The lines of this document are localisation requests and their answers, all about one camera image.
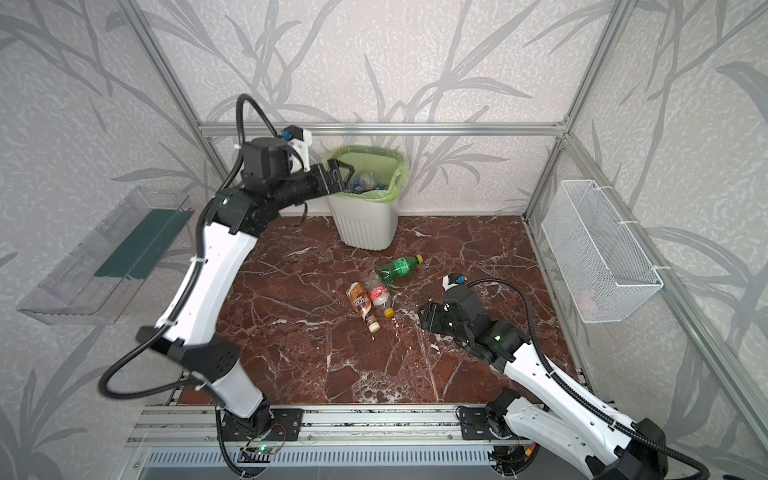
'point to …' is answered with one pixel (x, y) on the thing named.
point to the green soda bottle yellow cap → (398, 268)
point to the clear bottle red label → (379, 293)
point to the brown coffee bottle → (361, 302)
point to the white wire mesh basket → (603, 277)
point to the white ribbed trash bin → (362, 223)
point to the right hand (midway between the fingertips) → (426, 303)
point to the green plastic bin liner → (388, 167)
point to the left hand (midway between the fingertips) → (342, 161)
